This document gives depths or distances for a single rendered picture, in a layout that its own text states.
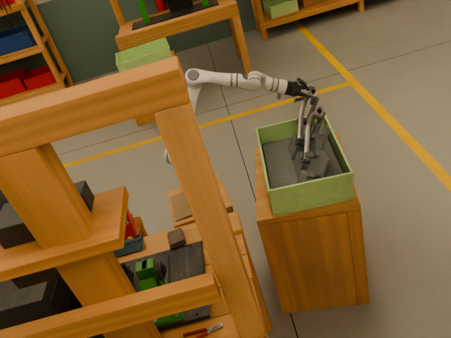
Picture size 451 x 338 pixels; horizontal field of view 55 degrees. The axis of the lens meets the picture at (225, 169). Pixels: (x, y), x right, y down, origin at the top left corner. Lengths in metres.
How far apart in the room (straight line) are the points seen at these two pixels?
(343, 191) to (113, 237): 1.29
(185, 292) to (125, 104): 0.62
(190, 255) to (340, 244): 0.83
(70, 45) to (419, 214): 5.66
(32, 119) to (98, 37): 6.15
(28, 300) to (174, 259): 0.65
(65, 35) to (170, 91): 6.29
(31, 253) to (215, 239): 0.52
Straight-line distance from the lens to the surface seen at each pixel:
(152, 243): 2.17
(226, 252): 1.36
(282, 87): 2.33
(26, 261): 1.36
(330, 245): 2.40
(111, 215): 1.34
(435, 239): 3.17
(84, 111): 1.08
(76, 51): 7.35
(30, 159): 1.17
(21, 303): 1.74
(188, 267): 1.98
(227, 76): 2.30
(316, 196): 2.20
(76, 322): 1.50
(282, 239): 2.34
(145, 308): 1.44
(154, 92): 1.04
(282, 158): 2.51
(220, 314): 1.80
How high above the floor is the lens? 2.30
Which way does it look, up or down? 35 degrees down
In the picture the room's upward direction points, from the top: 17 degrees counter-clockwise
